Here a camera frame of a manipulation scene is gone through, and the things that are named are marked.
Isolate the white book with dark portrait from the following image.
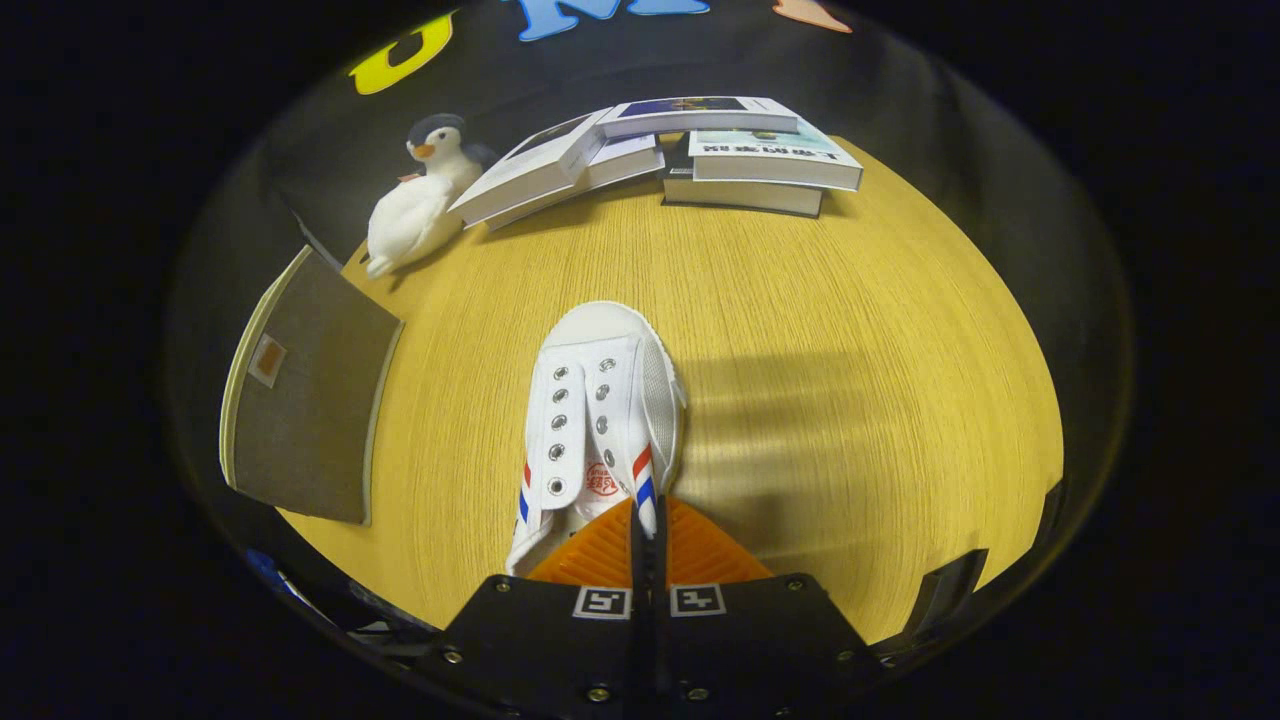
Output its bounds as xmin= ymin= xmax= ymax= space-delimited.
xmin=447 ymin=112 xmax=601 ymax=226

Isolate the beige fabric storage box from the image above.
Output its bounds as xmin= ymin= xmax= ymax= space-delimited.
xmin=218 ymin=245 xmax=404 ymax=526

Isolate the book with pale green cover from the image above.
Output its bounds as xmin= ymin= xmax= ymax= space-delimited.
xmin=688 ymin=120 xmax=864 ymax=191

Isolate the penguin plush toy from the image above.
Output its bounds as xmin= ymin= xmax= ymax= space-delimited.
xmin=365 ymin=113 xmax=498 ymax=280

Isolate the white canvas shoe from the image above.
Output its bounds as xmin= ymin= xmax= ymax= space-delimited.
xmin=505 ymin=300 xmax=688 ymax=579

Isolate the black backdrop cloth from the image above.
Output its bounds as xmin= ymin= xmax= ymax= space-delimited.
xmin=165 ymin=0 xmax=1136 ymax=561

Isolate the plain white book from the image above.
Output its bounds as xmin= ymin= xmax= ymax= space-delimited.
xmin=485 ymin=135 xmax=666 ymax=231

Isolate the book with blue picture cover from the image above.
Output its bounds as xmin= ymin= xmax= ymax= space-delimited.
xmin=595 ymin=96 xmax=801 ymax=139

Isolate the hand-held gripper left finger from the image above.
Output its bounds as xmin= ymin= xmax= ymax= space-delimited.
xmin=418 ymin=497 xmax=647 ymax=720

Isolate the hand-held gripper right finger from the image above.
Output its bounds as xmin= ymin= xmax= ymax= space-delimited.
xmin=650 ymin=495 xmax=887 ymax=720

